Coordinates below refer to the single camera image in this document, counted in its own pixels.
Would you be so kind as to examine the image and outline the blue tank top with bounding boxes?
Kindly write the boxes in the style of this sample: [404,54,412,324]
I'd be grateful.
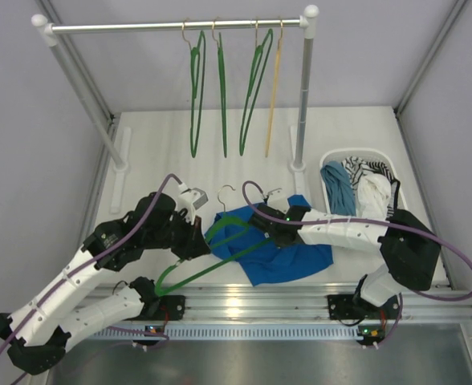
[205,206,333,286]

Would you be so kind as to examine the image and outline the green hanger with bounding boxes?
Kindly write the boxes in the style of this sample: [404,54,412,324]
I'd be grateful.
[181,19,206,158]
[211,19,228,158]
[153,184,273,298]
[238,28,274,156]

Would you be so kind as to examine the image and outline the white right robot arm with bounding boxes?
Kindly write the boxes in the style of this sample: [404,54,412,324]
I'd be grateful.
[249,204,441,318]

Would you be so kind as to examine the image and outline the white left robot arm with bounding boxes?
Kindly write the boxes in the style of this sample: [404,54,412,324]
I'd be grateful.
[0,188,210,375]

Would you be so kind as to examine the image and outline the yellow hanger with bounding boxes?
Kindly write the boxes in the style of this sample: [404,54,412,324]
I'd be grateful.
[265,19,284,158]

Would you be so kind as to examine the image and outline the light blue garment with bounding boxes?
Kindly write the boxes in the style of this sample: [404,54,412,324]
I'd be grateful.
[320,160,356,216]

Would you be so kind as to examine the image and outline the white laundry basket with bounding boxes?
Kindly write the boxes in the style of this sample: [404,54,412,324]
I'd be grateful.
[319,148,414,233]

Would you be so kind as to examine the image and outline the striped black white garment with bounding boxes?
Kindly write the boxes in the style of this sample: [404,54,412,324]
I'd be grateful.
[342,156,401,220]

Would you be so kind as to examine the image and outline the metal clothes rack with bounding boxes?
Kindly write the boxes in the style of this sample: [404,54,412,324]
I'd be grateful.
[31,5,319,197]

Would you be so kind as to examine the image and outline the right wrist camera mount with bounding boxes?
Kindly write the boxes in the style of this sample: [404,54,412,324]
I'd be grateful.
[265,188,290,213]

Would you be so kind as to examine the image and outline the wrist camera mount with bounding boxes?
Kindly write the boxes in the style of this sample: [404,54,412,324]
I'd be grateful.
[177,183,209,216]
[265,188,290,213]

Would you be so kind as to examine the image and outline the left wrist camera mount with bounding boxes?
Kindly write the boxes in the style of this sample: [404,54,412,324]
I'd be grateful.
[177,183,209,216]

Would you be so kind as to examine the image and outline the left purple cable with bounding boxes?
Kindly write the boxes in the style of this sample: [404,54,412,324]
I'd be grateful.
[0,172,189,382]

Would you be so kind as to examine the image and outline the purple cable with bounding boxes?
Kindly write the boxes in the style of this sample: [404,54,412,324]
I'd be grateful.
[242,180,472,302]
[0,172,189,382]

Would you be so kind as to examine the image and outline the perforated cable duct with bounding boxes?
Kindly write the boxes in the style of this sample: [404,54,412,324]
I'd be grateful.
[92,324,363,341]

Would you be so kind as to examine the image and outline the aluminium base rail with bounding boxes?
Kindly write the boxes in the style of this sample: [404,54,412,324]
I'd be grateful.
[75,280,472,322]

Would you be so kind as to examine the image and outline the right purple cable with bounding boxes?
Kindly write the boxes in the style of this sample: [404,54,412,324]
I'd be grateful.
[242,180,472,302]

